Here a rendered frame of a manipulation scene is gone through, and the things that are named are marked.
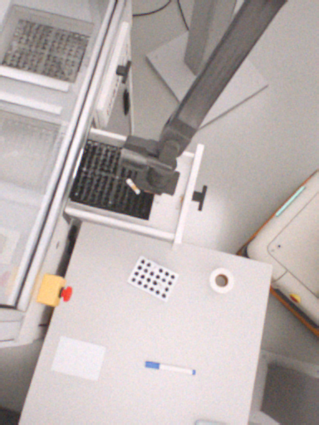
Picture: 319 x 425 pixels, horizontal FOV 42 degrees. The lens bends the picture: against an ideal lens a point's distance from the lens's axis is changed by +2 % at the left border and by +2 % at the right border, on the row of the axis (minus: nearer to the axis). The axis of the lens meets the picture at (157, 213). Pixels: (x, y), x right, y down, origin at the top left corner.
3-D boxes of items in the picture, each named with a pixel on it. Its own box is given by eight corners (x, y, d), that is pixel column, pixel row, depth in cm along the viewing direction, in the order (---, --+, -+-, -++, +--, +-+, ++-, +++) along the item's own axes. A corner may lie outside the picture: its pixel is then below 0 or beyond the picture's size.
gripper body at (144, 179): (140, 162, 102) (144, 150, 94) (179, 174, 102) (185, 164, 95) (133, 185, 100) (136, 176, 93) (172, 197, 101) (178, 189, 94)
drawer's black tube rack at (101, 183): (163, 167, 119) (164, 158, 113) (148, 222, 114) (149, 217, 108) (90, 148, 119) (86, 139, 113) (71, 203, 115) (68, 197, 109)
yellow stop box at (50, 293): (69, 280, 109) (64, 277, 102) (61, 307, 107) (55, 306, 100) (51, 276, 109) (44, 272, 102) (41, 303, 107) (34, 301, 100)
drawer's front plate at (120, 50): (130, 46, 131) (129, 21, 120) (105, 128, 123) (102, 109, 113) (125, 45, 131) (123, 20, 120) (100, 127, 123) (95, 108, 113)
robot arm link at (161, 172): (174, 177, 88) (181, 153, 89) (144, 167, 87) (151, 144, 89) (169, 186, 94) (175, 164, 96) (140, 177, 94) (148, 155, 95)
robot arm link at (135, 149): (181, 145, 82) (185, 126, 89) (127, 127, 81) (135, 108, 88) (164, 190, 90) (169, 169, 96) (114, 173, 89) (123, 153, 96)
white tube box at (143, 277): (178, 276, 118) (179, 275, 115) (165, 303, 116) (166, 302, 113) (140, 256, 119) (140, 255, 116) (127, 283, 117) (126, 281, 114)
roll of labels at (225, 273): (236, 281, 119) (239, 280, 115) (220, 299, 117) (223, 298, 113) (218, 265, 120) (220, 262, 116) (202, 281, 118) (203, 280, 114)
